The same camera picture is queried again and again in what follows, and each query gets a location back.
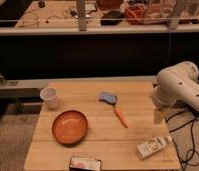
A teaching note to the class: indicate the grey metal post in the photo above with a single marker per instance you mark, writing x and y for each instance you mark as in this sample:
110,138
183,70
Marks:
80,4

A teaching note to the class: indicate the orange basket on bench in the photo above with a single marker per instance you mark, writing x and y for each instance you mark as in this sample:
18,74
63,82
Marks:
135,14

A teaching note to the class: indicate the black and white box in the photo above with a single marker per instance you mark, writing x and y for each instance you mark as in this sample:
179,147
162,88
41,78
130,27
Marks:
84,164

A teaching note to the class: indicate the black bag on bench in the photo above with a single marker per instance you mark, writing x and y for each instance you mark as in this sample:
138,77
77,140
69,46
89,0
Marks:
112,17

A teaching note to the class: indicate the white plastic cup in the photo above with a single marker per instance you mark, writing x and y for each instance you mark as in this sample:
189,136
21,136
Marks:
49,96

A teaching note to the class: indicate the orange ceramic bowl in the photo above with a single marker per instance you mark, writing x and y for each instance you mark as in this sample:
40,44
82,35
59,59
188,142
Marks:
70,127

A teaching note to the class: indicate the orange toy carrot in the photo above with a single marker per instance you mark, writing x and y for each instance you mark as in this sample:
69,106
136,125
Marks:
120,116

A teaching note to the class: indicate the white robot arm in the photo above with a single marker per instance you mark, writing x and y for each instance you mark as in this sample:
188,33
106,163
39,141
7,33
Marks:
178,82

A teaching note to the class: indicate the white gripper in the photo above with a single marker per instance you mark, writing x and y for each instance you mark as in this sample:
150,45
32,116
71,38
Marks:
159,115

